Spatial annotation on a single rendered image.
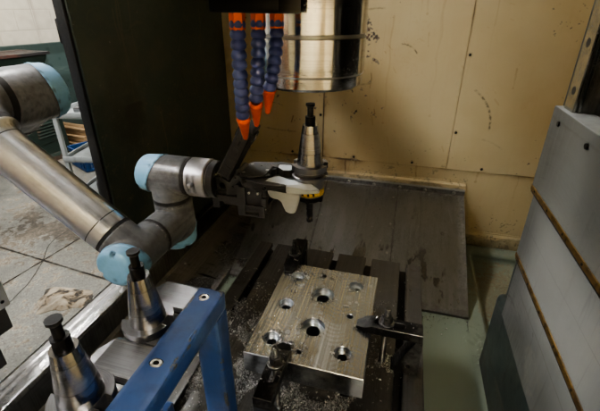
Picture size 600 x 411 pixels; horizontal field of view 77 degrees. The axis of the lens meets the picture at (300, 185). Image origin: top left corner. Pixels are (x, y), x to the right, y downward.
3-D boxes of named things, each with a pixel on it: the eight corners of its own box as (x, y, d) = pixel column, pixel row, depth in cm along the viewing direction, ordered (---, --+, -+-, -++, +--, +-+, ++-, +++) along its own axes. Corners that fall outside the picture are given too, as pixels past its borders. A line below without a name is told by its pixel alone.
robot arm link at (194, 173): (201, 151, 74) (178, 166, 67) (221, 153, 73) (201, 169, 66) (205, 186, 77) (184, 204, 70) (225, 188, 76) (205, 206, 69)
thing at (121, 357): (79, 373, 42) (77, 369, 42) (112, 338, 47) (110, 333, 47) (131, 389, 41) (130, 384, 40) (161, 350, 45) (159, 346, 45)
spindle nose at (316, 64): (361, 96, 50) (367, -5, 45) (245, 91, 53) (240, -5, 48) (364, 76, 64) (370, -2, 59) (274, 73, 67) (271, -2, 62)
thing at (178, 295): (140, 306, 52) (139, 302, 52) (162, 282, 57) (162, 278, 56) (186, 316, 50) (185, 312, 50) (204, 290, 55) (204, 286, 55)
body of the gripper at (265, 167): (281, 200, 74) (225, 194, 77) (279, 159, 70) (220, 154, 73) (268, 220, 67) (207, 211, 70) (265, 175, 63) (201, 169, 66)
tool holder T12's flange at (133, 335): (161, 355, 46) (157, 339, 45) (115, 348, 47) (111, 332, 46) (183, 316, 51) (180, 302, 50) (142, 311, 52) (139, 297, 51)
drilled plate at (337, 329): (245, 369, 74) (243, 351, 72) (287, 277, 99) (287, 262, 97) (362, 398, 68) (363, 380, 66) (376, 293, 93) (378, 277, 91)
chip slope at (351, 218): (209, 304, 135) (201, 244, 124) (270, 214, 193) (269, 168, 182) (475, 360, 113) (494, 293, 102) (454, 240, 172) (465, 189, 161)
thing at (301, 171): (324, 185, 62) (325, 171, 61) (288, 182, 63) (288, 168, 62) (329, 170, 68) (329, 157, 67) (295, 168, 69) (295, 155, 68)
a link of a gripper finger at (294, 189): (319, 214, 65) (274, 203, 69) (320, 184, 62) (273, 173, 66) (311, 223, 62) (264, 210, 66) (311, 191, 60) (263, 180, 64)
